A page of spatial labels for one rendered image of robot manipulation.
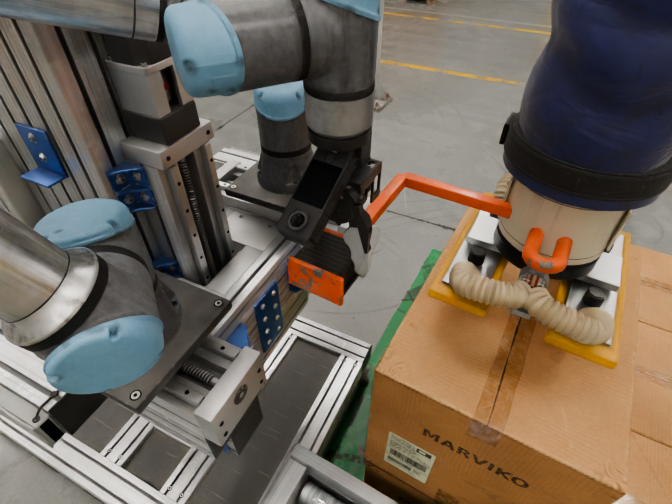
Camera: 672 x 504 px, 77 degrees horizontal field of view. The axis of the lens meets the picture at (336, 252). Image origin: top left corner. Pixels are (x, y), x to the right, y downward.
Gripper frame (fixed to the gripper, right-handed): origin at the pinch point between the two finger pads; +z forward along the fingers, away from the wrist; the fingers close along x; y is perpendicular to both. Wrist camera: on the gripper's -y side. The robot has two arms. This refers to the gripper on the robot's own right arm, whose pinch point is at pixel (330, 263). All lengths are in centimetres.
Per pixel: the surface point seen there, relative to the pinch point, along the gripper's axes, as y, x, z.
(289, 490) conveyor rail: -14, 3, 59
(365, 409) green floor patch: 38, 7, 118
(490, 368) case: 11.9, -25.5, 23.8
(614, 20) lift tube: 20.4, -22.8, -29.6
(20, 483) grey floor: -47, 100, 118
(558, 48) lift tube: 24.0, -18.2, -25.1
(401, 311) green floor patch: 91, 15, 118
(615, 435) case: 10, -46, 24
